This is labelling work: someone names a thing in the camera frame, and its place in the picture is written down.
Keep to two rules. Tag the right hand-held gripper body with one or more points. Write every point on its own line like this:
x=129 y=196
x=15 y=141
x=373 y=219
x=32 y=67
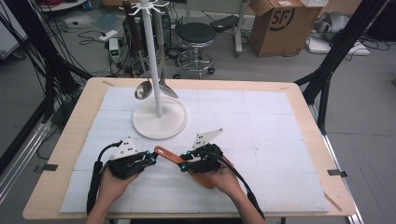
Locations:
x=205 y=161

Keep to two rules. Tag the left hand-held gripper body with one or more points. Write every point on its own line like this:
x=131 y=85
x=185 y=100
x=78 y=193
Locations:
x=126 y=166

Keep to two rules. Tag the wooden rice paddle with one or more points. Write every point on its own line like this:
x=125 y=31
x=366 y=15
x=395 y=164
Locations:
x=168 y=155

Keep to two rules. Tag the white utensil rack stand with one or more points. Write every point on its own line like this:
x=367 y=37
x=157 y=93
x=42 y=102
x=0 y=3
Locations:
x=152 y=62

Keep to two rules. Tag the steel spatula turner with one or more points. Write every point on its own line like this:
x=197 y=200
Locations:
x=161 y=56

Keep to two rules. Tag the person's left hand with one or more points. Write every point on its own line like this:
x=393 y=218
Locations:
x=116 y=186

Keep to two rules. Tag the light wooden table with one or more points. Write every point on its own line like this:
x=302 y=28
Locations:
x=71 y=124

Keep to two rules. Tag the black tape strip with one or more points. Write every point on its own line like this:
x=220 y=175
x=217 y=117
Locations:
x=49 y=167
x=336 y=173

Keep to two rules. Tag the white device with green display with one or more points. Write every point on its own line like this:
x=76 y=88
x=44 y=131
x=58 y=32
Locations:
x=114 y=49

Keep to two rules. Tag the black computer tower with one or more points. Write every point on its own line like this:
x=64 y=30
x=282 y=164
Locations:
x=127 y=34

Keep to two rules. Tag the black round stool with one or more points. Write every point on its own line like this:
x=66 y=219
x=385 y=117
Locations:
x=196 y=33

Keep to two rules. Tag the white power strip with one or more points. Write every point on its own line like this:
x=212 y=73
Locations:
x=108 y=35

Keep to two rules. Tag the tan tape strip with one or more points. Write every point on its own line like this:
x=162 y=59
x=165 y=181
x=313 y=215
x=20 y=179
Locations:
x=332 y=201

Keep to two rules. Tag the black flat laptop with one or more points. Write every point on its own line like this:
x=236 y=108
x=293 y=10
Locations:
x=224 y=22

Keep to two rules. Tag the brown cardboard box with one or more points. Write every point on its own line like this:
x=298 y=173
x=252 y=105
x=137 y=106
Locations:
x=280 y=28

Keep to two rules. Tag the grey bag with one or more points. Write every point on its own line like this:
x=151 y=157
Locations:
x=331 y=25

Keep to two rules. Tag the aluminium rail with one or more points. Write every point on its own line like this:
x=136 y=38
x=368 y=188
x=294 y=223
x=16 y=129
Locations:
x=21 y=155
x=342 y=174

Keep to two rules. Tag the white metal post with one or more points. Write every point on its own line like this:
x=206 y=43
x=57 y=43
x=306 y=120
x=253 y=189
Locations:
x=239 y=28

